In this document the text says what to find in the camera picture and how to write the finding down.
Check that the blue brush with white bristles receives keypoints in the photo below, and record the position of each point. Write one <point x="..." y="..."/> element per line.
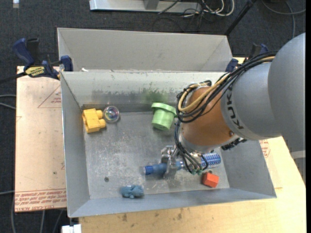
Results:
<point x="155" y="169"/>

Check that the light green plastic cup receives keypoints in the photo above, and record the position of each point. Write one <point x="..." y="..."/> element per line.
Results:
<point x="160" y="119"/>

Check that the orange-red block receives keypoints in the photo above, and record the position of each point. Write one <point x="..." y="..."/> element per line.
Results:
<point x="210" y="179"/>

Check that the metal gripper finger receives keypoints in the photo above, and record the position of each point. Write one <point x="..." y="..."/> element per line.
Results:
<point x="168" y="154"/>
<point x="171" y="171"/>

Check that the brown cardboard board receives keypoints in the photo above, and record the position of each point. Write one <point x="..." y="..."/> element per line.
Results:
<point x="39" y="139"/>

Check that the grey metal bin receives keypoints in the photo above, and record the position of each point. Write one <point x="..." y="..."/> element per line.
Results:
<point x="126" y="152"/>

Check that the yellow toy building block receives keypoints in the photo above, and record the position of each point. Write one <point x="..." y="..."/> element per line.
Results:
<point x="92" y="120"/>

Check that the clear glass ball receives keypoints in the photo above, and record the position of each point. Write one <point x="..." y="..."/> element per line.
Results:
<point x="111" y="114"/>

